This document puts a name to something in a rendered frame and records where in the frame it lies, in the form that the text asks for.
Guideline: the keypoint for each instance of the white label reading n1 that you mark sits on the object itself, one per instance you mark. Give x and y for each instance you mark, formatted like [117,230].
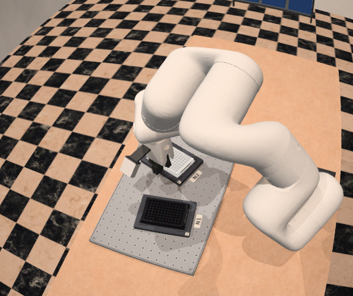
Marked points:
[198,221]

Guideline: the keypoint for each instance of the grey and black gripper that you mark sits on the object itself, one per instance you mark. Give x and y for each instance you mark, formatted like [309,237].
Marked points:
[159,155]

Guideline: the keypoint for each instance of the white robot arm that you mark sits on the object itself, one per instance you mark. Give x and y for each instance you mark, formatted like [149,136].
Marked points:
[203,94]

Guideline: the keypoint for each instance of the cream label reading n2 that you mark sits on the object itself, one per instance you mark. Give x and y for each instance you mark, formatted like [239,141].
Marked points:
[195,176]

